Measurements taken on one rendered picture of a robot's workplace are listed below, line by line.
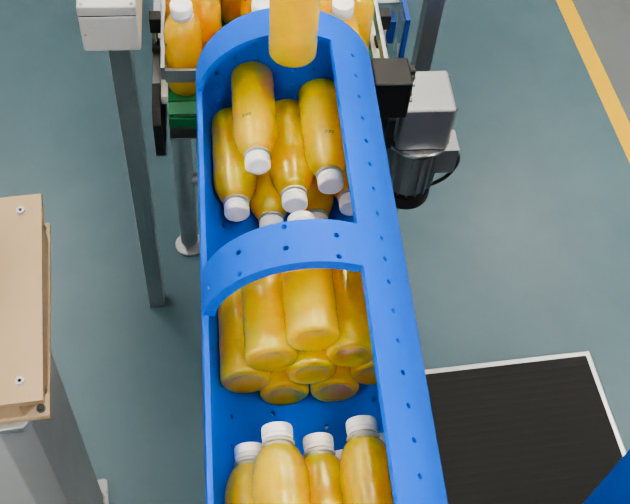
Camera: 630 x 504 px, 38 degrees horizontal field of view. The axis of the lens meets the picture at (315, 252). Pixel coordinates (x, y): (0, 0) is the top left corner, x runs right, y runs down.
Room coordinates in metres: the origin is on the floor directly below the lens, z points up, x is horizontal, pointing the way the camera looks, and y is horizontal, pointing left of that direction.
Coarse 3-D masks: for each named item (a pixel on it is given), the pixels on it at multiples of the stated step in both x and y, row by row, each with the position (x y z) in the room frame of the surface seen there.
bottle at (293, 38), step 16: (272, 0) 0.97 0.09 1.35; (288, 0) 0.95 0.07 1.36; (304, 0) 0.96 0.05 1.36; (320, 0) 0.99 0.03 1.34; (272, 16) 0.97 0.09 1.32; (288, 16) 0.95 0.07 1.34; (304, 16) 0.96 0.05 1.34; (272, 32) 0.96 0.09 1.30; (288, 32) 0.95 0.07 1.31; (304, 32) 0.96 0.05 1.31; (272, 48) 0.96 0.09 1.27; (288, 48) 0.95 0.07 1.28; (304, 48) 0.96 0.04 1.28; (288, 64) 0.95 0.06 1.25; (304, 64) 0.95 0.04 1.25
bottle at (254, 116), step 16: (240, 64) 1.07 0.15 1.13; (256, 64) 1.07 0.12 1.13; (240, 80) 1.03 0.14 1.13; (256, 80) 1.03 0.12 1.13; (272, 80) 1.06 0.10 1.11; (240, 96) 1.00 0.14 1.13; (256, 96) 1.00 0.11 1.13; (272, 96) 1.02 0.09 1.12; (240, 112) 0.97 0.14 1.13; (256, 112) 0.96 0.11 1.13; (272, 112) 0.98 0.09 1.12; (240, 128) 0.94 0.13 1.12; (256, 128) 0.93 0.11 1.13; (272, 128) 0.95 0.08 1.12; (240, 144) 0.92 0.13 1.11; (256, 144) 0.91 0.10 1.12; (272, 144) 0.92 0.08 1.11
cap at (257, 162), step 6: (258, 150) 0.90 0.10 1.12; (246, 156) 0.90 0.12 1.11; (252, 156) 0.89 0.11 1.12; (258, 156) 0.89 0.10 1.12; (264, 156) 0.89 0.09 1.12; (246, 162) 0.89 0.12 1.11; (252, 162) 0.88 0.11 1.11; (258, 162) 0.89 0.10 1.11; (264, 162) 0.89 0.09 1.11; (270, 162) 0.89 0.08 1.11; (246, 168) 0.88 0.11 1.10; (252, 168) 0.89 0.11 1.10; (258, 168) 0.89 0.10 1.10; (264, 168) 0.89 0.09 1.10; (258, 174) 0.89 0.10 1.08
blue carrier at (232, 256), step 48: (240, 48) 1.02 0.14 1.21; (336, 48) 1.03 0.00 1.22; (288, 96) 1.09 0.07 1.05; (336, 96) 0.94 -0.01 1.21; (384, 144) 0.92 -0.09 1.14; (384, 192) 0.80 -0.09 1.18; (240, 240) 0.68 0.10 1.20; (288, 240) 0.67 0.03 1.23; (336, 240) 0.67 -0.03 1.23; (384, 240) 0.71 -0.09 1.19; (384, 288) 0.63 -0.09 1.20; (384, 336) 0.56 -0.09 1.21; (384, 384) 0.49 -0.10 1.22; (240, 432) 0.51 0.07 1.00; (336, 432) 0.54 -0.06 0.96; (384, 432) 0.43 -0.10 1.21; (432, 432) 0.47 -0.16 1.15; (432, 480) 0.40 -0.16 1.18
